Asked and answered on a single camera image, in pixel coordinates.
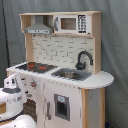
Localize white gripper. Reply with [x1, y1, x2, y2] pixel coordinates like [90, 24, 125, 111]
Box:
[4, 73, 26, 98]

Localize white oven door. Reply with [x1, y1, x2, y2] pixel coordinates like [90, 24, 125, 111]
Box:
[24, 88, 44, 128]

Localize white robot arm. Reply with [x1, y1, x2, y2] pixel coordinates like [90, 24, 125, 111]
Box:
[0, 73, 37, 128]

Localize wooden toy kitchen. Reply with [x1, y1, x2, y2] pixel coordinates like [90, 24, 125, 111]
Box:
[7, 11, 114, 128]

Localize right red stove knob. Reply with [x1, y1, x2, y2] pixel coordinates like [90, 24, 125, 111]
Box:
[30, 81, 37, 88]

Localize black stovetop red burners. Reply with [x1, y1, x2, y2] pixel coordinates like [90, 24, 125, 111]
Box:
[18, 62, 55, 73]

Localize white cabinet door dispenser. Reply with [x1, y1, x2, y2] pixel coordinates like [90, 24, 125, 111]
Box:
[45, 82, 82, 128]

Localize grey range hood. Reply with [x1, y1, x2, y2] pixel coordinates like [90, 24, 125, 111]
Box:
[24, 16, 52, 34]

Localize grey metal sink basin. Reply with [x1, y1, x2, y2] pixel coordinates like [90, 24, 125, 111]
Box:
[52, 68, 92, 81]

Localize black toy faucet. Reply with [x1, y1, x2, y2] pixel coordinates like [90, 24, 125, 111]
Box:
[75, 51, 93, 70]

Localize white toy microwave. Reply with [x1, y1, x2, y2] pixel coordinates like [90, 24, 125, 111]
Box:
[54, 14, 92, 34]

